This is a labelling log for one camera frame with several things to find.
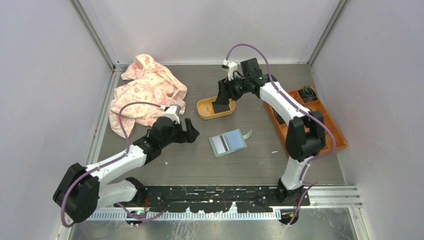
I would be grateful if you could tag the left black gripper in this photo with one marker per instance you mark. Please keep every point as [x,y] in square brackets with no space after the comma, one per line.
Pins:
[187,136]

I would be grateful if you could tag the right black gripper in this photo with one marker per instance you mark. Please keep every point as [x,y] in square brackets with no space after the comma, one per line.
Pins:
[225,85]

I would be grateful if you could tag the yellow oval tray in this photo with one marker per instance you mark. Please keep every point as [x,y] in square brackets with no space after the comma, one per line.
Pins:
[206,109]

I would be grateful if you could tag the green card holder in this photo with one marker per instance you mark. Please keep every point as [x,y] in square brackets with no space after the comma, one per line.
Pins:
[235,140]

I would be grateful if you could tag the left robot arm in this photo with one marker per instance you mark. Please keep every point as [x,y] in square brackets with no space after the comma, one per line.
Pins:
[84,189]

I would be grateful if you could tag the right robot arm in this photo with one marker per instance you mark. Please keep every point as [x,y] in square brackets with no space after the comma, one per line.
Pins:
[305,136]

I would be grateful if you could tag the dark rolled item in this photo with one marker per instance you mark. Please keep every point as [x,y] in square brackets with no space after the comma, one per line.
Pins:
[279,119]
[307,94]

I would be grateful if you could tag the pink patterned cloth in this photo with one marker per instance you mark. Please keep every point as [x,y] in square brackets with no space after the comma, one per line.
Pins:
[149,83]

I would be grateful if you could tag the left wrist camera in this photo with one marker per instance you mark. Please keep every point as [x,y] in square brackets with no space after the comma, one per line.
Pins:
[172,112]

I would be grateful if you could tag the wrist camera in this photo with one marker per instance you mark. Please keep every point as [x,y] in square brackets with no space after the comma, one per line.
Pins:
[172,112]
[230,67]

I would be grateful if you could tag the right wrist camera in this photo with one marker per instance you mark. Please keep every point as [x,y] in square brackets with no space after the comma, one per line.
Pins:
[230,67]

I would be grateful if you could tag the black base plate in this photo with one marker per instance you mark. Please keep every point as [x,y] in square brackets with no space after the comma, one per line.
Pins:
[216,199]

